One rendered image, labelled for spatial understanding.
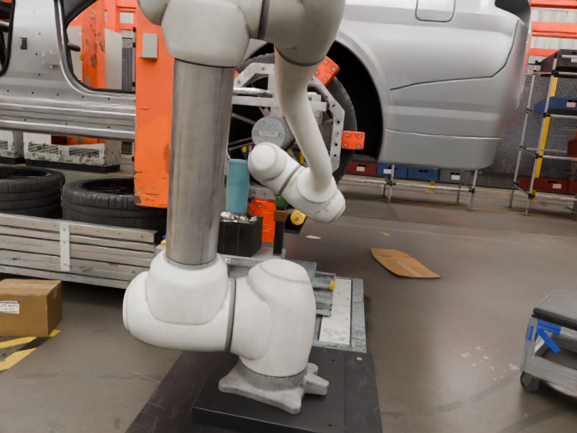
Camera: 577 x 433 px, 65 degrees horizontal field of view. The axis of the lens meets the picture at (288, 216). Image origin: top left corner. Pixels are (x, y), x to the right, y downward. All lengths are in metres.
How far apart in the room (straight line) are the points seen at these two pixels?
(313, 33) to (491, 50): 1.63
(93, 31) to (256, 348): 4.57
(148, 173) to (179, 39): 1.20
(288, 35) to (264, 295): 0.48
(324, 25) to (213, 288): 0.51
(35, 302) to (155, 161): 0.72
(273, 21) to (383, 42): 1.55
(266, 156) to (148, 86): 0.84
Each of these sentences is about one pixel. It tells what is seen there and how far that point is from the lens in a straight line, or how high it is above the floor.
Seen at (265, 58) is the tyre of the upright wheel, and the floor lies 1.15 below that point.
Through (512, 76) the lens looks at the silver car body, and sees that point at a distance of 2.40.
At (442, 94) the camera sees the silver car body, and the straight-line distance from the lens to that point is 2.28.
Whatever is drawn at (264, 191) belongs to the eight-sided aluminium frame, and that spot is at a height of 0.61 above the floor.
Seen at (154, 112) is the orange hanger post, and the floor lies 0.89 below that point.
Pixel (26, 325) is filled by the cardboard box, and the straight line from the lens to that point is 2.09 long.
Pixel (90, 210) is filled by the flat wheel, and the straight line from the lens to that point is 2.29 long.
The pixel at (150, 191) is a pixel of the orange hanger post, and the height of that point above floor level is 0.59.
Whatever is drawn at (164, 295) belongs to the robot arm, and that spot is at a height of 0.56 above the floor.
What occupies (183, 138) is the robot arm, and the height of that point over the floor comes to 0.86.
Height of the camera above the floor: 0.90
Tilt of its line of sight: 12 degrees down
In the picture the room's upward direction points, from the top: 5 degrees clockwise
